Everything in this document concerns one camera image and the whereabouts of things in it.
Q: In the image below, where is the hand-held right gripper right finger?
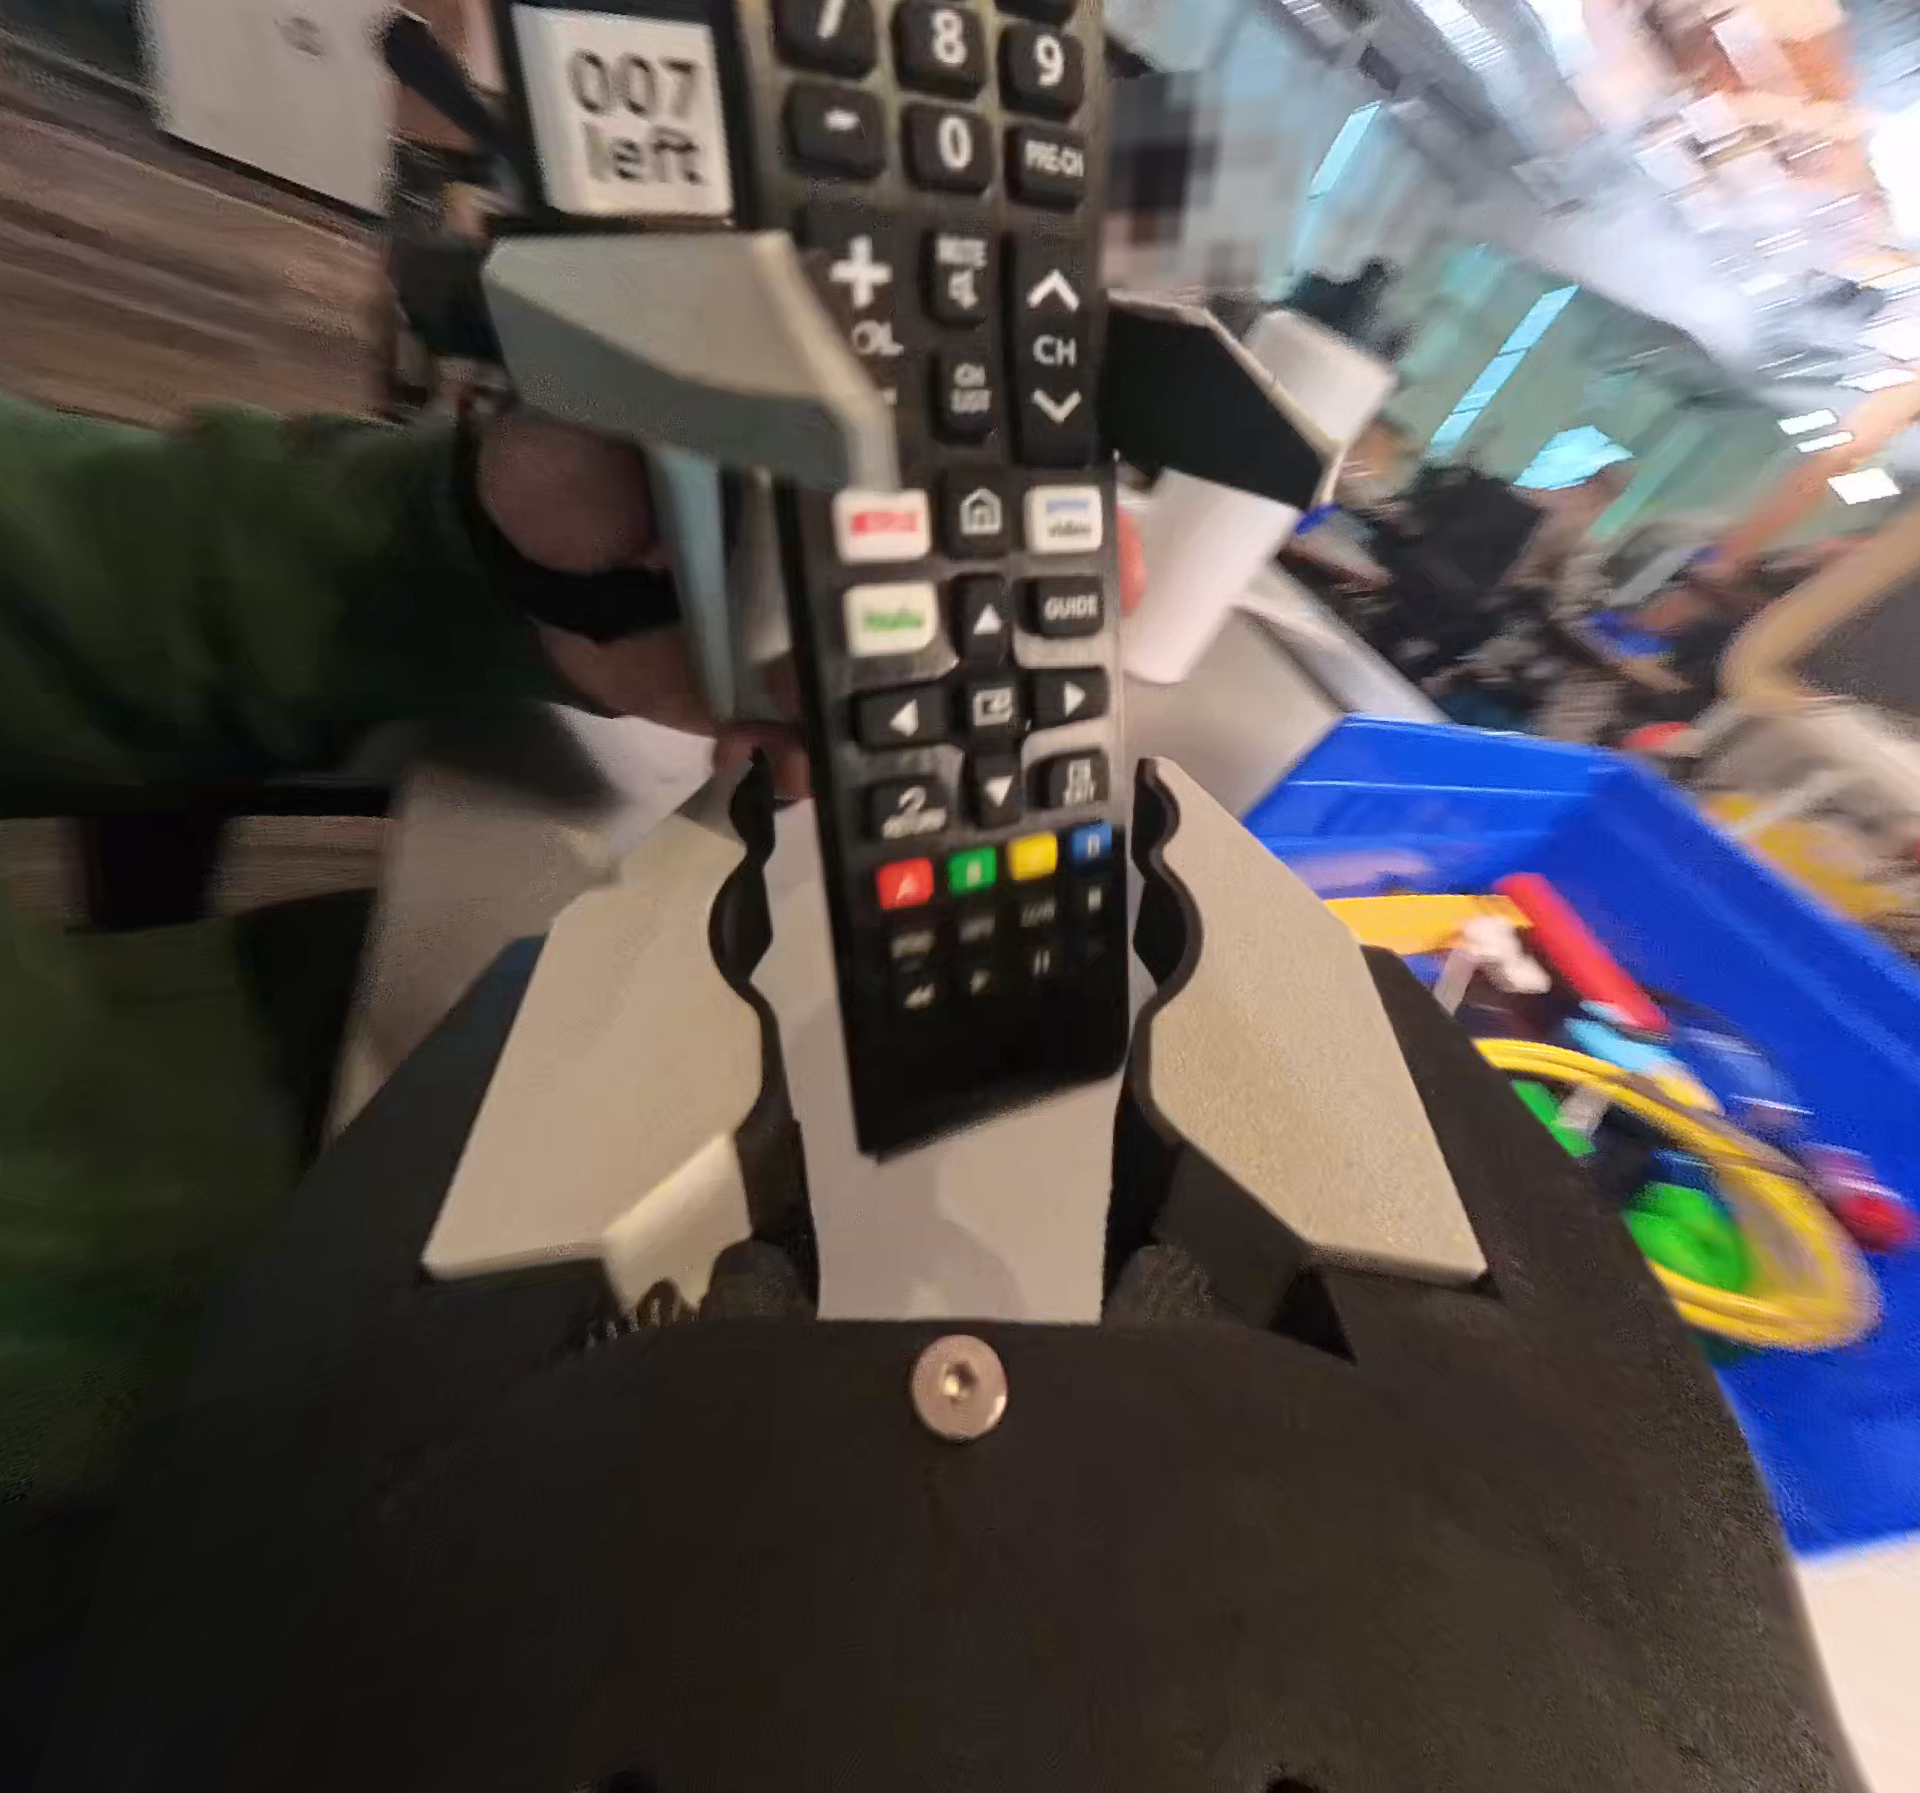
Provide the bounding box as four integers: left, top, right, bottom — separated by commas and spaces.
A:
1110, 760, 1496, 1333

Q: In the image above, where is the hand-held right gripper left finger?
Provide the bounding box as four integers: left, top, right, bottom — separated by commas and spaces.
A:
418, 760, 816, 1320

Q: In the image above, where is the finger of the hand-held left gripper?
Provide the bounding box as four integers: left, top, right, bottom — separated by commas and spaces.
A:
477, 225, 904, 734
1092, 292, 1346, 516

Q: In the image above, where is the white squeeze bottle black cap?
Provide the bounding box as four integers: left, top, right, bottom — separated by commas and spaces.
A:
1116, 309, 1400, 696

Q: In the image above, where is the black remote control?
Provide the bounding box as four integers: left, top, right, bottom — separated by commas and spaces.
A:
702, 0, 1139, 1162

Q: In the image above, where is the blue plastic bin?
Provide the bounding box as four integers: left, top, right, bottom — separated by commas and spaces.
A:
1238, 711, 1920, 1559

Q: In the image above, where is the person's left forearm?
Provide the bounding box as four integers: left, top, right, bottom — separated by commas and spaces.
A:
0, 397, 577, 798

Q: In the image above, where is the person's left hand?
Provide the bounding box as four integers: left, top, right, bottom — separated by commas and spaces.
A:
465, 410, 819, 811

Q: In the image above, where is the yellow plastic tool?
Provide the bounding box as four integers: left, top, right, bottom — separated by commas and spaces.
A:
1318, 892, 1537, 965

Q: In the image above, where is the black office chair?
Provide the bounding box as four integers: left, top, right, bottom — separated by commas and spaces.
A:
1407, 455, 1625, 677

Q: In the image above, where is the green plastic block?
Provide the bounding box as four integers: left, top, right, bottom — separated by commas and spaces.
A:
1619, 1175, 1760, 1305

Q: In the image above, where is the yellow cable coil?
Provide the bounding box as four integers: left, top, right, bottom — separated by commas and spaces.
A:
1467, 1036, 1890, 1355

